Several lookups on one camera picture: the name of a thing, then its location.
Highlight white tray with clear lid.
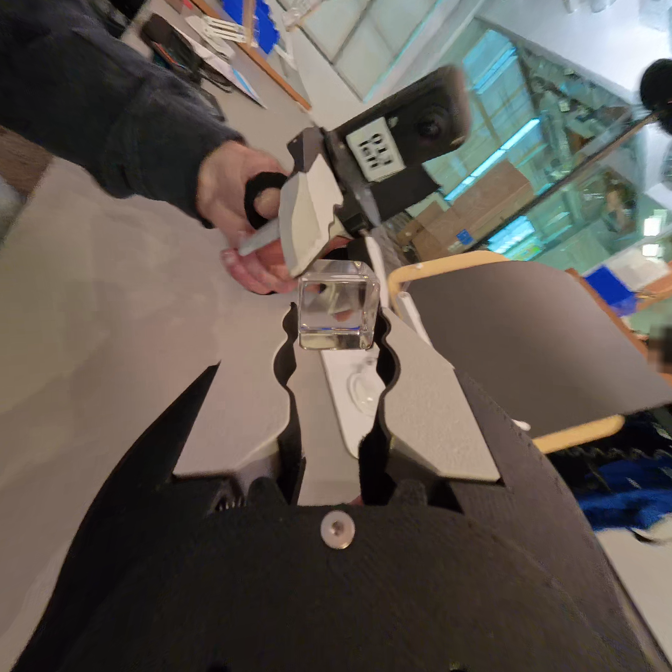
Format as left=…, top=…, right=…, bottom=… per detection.
left=320, top=346, right=390, bottom=459

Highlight stack of cardboard boxes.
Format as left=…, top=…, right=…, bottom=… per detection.
left=394, top=160, right=537, bottom=263

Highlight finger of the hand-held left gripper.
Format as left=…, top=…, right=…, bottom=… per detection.
left=365, top=236, right=390, bottom=310
left=278, top=156, right=345, bottom=279

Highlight black chair with wooden frame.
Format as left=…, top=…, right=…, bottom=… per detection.
left=387, top=251, right=672, bottom=455

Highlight black bag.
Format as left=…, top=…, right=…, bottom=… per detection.
left=141, top=13, right=228, bottom=108

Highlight person's left hand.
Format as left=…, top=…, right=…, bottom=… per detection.
left=197, top=142, right=301, bottom=295

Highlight person's left forearm dark sleeve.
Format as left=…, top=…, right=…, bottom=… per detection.
left=0, top=0, right=245, bottom=230

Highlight white plastic rack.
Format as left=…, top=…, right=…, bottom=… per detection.
left=184, top=15, right=252, bottom=60

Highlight black round microphone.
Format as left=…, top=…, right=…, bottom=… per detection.
left=639, top=59, right=672, bottom=133

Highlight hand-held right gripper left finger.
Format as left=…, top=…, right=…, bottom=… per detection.
left=173, top=303, right=306, bottom=505

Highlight blue storage bin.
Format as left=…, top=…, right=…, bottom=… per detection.
left=583, top=265, right=640, bottom=317

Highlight clear glass cup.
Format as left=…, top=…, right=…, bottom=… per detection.
left=298, top=261, right=380, bottom=351

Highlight blue cloth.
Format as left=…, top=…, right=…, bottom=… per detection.
left=576, top=456, right=672, bottom=532

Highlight blue boxes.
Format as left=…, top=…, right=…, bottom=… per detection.
left=220, top=0, right=280, bottom=54

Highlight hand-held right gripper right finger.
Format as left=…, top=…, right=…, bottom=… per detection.
left=359, top=310, right=501, bottom=505

